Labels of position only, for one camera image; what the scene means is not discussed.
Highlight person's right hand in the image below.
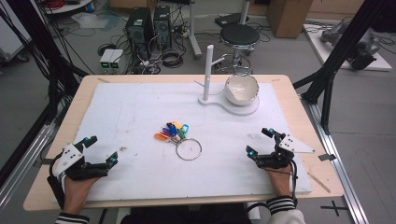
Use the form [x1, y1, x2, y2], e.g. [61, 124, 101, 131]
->
[263, 164, 295, 199]

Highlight round white table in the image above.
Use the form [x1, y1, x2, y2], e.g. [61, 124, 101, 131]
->
[41, 0, 94, 16]

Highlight white bowl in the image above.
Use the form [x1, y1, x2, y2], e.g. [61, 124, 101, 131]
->
[223, 73, 261, 107]

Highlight wooden table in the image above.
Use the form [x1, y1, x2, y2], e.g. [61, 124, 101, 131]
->
[22, 74, 345, 213]

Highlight coiled black cable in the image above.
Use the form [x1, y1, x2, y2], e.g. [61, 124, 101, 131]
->
[160, 48, 185, 69]

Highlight white table leg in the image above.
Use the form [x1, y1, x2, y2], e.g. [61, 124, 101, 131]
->
[238, 0, 251, 26]
[187, 0, 204, 60]

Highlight black computer tower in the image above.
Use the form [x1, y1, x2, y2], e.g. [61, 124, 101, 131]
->
[124, 7, 155, 60]
[153, 5, 172, 50]

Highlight black strap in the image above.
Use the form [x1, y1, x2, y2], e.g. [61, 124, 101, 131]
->
[46, 152, 66, 210]

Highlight white key holder stand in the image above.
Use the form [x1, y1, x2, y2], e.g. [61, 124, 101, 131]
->
[193, 44, 261, 117]

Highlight black round stool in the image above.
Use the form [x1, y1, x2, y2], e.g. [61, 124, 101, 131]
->
[218, 23, 262, 75]

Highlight small white power box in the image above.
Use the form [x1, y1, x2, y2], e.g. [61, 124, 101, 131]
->
[108, 49, 124, 70]
[99, 49, 116, 70]

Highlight key ring with coloured tags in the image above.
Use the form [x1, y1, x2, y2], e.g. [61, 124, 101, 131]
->
[153, 120, 204, 161]

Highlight flat black case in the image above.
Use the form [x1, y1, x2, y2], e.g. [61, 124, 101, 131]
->
[214, 12, 250, 28]

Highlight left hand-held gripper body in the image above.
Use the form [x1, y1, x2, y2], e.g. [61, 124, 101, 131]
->
[50, 143, 110, 181]

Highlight grey robot device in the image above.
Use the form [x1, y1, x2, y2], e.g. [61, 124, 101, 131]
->
[320, 21, 382, 71]

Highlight cardboard box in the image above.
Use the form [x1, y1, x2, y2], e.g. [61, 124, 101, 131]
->
[265, 0, 315, 39]

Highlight person's dark lap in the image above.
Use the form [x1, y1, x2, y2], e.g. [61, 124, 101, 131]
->
[120, 203, 253, 224]

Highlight black metal frame post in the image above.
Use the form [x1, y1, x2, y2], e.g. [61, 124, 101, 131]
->
[292, 0, 393, 135]
[0, 0, 90, 125]

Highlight white floor board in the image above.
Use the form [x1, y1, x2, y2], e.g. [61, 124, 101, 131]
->
[303, 22, 393, 73]

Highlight thin wooden stick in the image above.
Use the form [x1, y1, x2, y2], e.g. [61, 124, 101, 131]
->
[307, 172, 332, 194]

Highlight person's left hand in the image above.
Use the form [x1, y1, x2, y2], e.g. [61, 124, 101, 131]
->
[62, 175, 101, 217]

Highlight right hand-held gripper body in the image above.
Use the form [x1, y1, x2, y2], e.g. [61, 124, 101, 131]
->
[256, 133, 316, 171]

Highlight clear plastic sheet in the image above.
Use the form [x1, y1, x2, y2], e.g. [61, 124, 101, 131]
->
[70, 11, 120, 32]

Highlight aluminium rail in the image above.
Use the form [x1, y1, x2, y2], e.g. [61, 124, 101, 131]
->
[0, 122, 59, 206]
[300, 92, 370, 224]

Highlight white foam board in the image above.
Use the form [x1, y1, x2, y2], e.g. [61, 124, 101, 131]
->
[74, 81, 313, 203]

